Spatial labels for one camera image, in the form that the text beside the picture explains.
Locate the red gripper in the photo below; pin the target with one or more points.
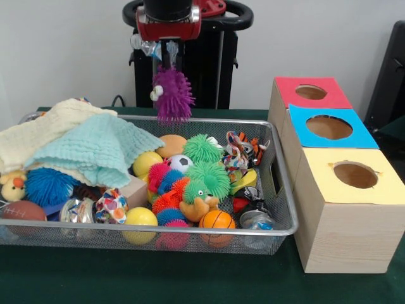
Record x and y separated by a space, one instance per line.
171 30

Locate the crushed clear plastic bottle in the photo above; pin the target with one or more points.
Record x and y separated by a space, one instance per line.
147 47

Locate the purple spiky monster toy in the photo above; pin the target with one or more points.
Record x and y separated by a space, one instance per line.
172 92

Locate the mint waffle cloth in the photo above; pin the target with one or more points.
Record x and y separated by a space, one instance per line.
95 149

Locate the clear mesh bin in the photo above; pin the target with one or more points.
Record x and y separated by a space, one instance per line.
95 240

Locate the wooden three-hole box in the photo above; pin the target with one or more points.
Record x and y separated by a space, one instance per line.
348 234

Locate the yellow ball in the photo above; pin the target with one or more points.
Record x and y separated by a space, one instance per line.
145 163
140 217

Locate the cream waffle cloth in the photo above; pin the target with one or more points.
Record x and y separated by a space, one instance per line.
47 126

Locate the plain wooden cube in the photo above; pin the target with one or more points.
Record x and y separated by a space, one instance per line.
136 193

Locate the small orange basketball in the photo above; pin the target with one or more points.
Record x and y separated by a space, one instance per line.
218 220

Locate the blue spiky ball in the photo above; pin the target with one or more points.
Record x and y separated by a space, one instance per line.
47 187

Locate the yellow plush duck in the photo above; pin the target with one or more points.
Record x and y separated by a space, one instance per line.
12 188

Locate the small brown football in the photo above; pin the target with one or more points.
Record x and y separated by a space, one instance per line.
22 210

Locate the black upright panel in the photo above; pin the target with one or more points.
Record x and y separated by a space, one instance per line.
392 79

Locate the dark green table cloth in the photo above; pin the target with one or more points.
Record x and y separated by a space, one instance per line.
396 127
190 278

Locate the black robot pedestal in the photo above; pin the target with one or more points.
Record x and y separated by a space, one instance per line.
205 63

